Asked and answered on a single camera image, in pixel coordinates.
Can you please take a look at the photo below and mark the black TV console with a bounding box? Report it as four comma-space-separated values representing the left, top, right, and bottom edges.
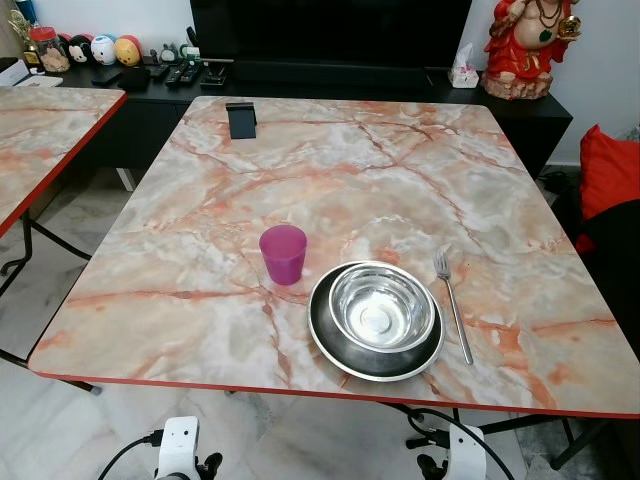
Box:
0, 58, 574, 183

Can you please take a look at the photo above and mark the yellow round figurine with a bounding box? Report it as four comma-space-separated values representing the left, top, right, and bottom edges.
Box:
114, 35, 143, 67

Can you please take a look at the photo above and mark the white tissue box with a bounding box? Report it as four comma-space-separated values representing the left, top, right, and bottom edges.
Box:
449, 42, 481, 89

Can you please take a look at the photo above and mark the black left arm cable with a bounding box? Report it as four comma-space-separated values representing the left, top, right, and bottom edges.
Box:
97, 430, 164, 480

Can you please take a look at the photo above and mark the black round figurine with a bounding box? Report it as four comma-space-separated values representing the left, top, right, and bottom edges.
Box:
67, 35, 94, 65

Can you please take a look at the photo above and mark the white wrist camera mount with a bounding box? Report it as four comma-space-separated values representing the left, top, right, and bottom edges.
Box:
445, 425, 488, 480
155, 417, 202, 480

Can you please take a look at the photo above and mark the red lidded glass jar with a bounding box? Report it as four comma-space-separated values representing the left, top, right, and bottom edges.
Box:
28, 26, 71, 74

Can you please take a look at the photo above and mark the round steel plate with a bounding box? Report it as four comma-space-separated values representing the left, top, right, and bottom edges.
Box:
307, 260, 445, 382

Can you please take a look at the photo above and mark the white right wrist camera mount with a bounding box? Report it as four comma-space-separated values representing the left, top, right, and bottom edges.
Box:
445, 425, 488, 480

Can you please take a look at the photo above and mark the steel fork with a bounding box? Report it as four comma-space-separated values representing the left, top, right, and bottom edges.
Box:
433, 251, 475, 366

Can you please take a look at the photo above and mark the red laughing Buddha statue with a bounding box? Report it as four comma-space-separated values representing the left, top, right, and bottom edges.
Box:
481, 0, 583, 101

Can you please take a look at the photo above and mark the red cushion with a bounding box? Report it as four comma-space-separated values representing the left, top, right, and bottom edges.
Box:
577, 125, 640, 223

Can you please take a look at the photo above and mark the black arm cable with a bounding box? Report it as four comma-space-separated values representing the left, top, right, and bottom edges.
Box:
97, 430, 164, 480
406, 408, 516, 480

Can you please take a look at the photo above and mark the stainless steel bowl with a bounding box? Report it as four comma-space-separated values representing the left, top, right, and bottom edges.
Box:
328, 265, 438, 353

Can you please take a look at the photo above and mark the purple plastic cup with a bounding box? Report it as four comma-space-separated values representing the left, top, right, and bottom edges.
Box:
259, 225, 308, 286

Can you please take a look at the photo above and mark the marble table with red edge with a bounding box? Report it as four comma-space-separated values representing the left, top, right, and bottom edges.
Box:
28, 95, 640, 419
0, 87, 128, 238

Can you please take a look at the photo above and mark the small black box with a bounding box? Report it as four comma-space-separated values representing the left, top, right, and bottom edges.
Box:
116, 67, 151, 92

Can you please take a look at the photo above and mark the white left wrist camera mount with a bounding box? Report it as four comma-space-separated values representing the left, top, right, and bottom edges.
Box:
155, 417, 202, 480

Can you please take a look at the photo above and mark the black chair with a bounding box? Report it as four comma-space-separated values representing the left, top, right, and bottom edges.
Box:
570, 200, 640, 346

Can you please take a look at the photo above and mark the black television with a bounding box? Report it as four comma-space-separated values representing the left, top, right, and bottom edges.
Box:
190, 0, 473, 69

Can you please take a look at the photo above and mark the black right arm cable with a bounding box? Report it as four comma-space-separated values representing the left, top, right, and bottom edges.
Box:
406, 408, 516, 480

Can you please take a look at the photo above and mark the white round figurine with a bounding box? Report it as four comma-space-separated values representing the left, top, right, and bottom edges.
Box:
91, 34, 117, 66

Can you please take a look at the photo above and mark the black phone stand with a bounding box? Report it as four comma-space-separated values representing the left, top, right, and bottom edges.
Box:
225, 102, 259, 141

